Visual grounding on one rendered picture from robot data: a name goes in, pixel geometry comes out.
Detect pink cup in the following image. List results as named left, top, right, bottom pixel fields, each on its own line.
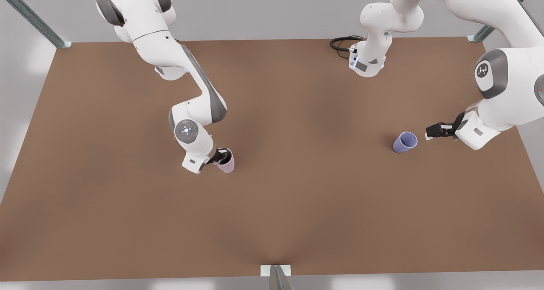
left=214, top=148, right=235, bottom=173

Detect purple cup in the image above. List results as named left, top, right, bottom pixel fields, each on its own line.
left=392, top=131, right=418, bottom=154

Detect black cable loop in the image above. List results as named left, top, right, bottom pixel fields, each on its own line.
left=330, top=36, right=365, bottom=60

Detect silver frame post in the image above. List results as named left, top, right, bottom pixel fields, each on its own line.
left=467, top=0, right=541, bottom=43
left=261, top=264, right=292, bottom=290
left=0, top=0, right=73, bottom=49

